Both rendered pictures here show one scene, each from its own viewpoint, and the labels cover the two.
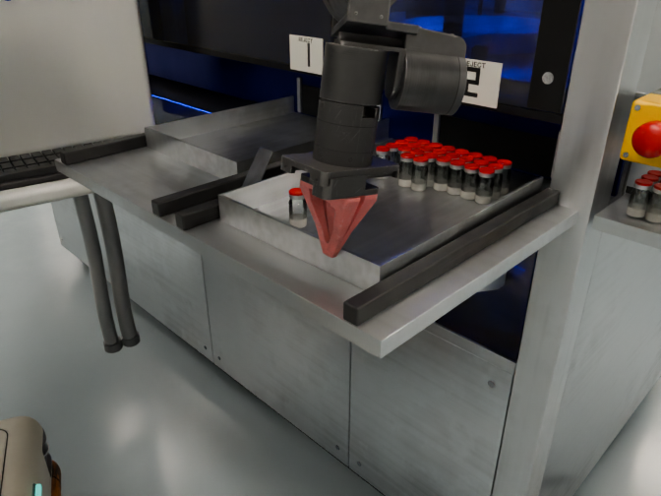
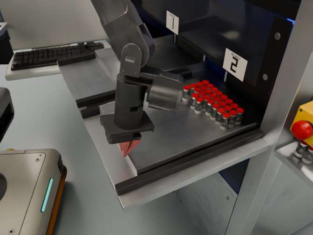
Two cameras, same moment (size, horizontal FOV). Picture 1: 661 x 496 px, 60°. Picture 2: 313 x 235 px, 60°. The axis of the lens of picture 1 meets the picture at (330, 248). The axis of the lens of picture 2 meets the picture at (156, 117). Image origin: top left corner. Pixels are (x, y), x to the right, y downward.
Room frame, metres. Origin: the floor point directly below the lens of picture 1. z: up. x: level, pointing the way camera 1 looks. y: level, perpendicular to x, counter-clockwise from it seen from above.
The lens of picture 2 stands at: (0.14, -0.21, 1.37)
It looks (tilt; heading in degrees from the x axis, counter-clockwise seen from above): 40 degrees down; 19
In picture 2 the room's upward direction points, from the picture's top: straight up
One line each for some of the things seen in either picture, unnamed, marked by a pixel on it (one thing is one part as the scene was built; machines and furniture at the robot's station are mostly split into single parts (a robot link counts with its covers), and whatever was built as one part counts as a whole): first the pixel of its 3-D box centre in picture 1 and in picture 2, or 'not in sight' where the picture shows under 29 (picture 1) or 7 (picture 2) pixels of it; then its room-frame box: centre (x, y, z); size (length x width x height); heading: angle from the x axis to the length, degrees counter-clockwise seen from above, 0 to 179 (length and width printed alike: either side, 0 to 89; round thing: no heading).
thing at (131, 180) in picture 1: (307, 181); (153, 93); (0.82, 0.03, 0.87); 0.70 x 0.48 x 0.02; 45
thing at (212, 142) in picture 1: (270, 132); (150, 59); (0.99, 0.11, 0.90); 0.34 x 0.26 x 0.04; 135
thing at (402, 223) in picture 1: (386, 198); (174, 119); (0.69, -0.07, 0.90); 0.34 x 0.26 x 0.04; 136
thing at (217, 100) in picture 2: (445, 167); (214, 103); (0.79, -0.16, 0.90); 0.18 x 0.02 x 0.05; 46
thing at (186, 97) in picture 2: (382, 162); (186, 93); (0.81, -0.08, 0.90); 0.02 x 0.02 x 0.05
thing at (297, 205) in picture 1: (297, 209); not in sight; (0.64, 0.04, 0.90); 0.02 x 0.02 x 0.04
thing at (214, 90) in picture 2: (453, 163); (220, 101); (0.80, -0.18, 0.90); 0.18 x 0.02 x 0.05; 46
